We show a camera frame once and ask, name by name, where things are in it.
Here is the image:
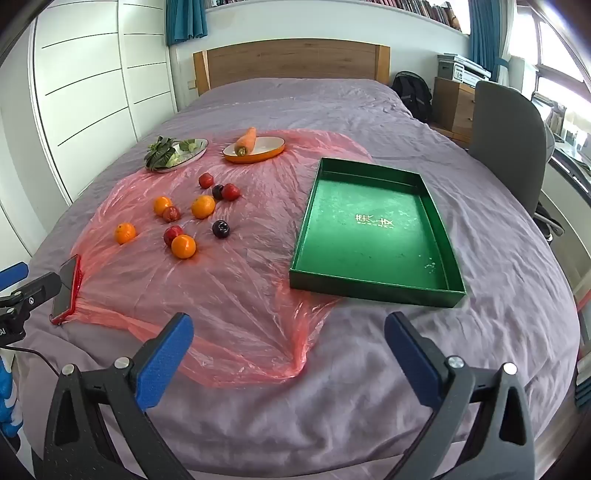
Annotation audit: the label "window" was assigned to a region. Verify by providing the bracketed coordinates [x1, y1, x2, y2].
[508, 0, 591, 107]

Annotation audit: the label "pink plastic sheet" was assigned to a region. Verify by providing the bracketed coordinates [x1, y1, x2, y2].
[69, 129, 375, 386]

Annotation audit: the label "carrot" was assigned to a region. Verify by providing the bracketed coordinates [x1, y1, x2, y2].
[235, 128, 257, 157]

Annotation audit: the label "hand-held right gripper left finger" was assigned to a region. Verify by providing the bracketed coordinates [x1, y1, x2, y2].
[42, 312, 195, 480]

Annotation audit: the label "teal curtain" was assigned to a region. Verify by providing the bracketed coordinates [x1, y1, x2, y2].
[470, 0, 511, 81]
[165, 0, 208, 46]

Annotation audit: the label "dark leafy greens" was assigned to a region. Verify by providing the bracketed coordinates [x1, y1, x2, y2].
[144, 136, 178, 169]

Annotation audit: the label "bed with purple sheet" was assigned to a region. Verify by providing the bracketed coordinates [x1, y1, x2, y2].
[11, 78, 583, 480]

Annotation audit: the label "orange oval plate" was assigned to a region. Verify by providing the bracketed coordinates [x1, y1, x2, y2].
[223, 136, 287, 164]

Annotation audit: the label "green shallow box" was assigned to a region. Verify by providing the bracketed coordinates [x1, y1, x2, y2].
[289, 157, 467, 308]

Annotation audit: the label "wooden headboard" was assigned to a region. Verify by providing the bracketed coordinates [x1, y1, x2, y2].
[193, 39, 391, 95]

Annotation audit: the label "person's left hand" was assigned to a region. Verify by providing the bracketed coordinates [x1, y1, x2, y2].
[0, 357, 21, 437]

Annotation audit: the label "black backpack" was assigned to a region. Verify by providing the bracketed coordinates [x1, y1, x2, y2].
[392, 71, 433, 123]

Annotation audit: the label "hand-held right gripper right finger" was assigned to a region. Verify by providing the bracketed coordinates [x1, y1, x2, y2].
[384, 311, 536, 480]

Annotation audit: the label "wooden dresser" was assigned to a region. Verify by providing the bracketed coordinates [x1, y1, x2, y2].
[431, 77, 476, 139]

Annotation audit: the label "black cable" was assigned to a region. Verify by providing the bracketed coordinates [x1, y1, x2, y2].
[0, 345, 63, 370]

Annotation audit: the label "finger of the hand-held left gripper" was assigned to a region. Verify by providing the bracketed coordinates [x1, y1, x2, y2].
[0, 272, 62, 319]
[0, 262, 29, 291]

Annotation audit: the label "silver oval plate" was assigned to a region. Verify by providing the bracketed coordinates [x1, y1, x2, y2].
[152, 138, 209, 174]

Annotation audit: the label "white wardrobe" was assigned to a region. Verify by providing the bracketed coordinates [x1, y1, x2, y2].
[28, 0, 178, 204]

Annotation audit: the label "grey chair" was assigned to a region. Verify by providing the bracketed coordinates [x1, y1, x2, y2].
[466, 80, 564, 241]

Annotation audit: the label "row of books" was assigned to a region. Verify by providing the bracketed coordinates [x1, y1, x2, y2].
[203, 0, 467, 31]

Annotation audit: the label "phone in red case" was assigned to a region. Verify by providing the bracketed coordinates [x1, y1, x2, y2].
[51, 255, 84, 325]

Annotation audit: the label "white printer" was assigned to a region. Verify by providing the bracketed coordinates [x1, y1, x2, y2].
[436, 53, 492, 88]

